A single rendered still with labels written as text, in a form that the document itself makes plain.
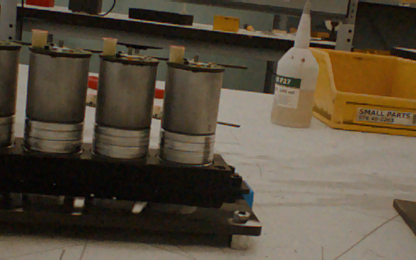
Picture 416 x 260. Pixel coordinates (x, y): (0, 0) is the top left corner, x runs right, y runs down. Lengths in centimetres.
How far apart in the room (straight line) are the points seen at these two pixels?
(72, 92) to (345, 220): 13
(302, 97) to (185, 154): 26
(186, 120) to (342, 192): 11
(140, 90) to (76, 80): 3
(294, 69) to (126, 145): 27
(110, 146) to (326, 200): 12
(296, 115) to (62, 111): 29
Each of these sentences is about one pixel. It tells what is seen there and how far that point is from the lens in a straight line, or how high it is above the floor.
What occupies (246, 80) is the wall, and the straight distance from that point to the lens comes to 470.
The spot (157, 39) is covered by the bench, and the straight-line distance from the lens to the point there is 261.
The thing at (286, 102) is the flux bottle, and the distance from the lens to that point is 52.
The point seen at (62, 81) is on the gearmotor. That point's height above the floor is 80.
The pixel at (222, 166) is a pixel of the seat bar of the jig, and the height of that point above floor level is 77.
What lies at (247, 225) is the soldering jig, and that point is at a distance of 24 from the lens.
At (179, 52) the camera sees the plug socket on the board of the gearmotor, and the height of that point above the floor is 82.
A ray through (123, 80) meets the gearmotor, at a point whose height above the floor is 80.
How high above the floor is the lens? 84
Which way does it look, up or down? 11 degrees down
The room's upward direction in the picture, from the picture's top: 7 degrees clockwise
